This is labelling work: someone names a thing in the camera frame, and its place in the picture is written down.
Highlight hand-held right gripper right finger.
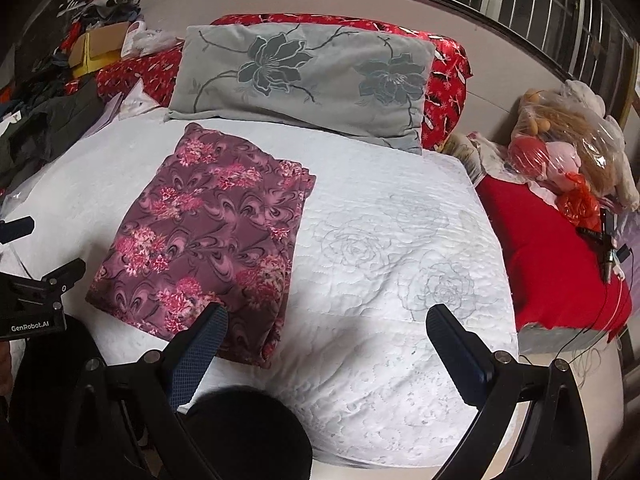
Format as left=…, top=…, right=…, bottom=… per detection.
left=425, top=303, right=594, bottom=480

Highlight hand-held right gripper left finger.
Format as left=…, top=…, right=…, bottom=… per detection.
left=60, top=302, right=230, bottom=480

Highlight pile of dark clothes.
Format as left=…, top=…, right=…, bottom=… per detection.
left=0, top=0, right=143, bottom=196

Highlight pink floral cloth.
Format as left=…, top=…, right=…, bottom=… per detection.
left=85, top=122, right=317, bottom=370

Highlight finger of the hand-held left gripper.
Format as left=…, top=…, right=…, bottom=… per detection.
left=0, top=216, right=36, bottom=242
left=31, top=258, right=87, bottom=295

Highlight person's black pants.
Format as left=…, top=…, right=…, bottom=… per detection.
left=0, top=312, right=313, bottom=480

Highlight cardboard box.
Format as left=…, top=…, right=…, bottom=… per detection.
left=67, top=21, right=132, bottom=78

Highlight plastic bag of plush toys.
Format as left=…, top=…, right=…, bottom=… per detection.
left=507, top=80, right=640, bottom=211

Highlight grey floral pillow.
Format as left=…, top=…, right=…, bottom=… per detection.
left=165, top=22, right=437, bottom=156

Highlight plain red cloth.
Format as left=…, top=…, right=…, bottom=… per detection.
left=475, top=172, right=632, bottom=346

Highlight orange plastic bag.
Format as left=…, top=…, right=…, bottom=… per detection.
left=556, top=172, right=601, bottom=228

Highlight white plastic bag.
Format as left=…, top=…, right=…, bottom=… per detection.
left=120, top=20, right=180, bottom=57

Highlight black cabled device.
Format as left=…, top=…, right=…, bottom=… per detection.
left=575, top=207, right=632, bottom=283

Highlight white quilted bedspread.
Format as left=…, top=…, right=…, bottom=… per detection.
left=0, top=80, right=518, bottom=468

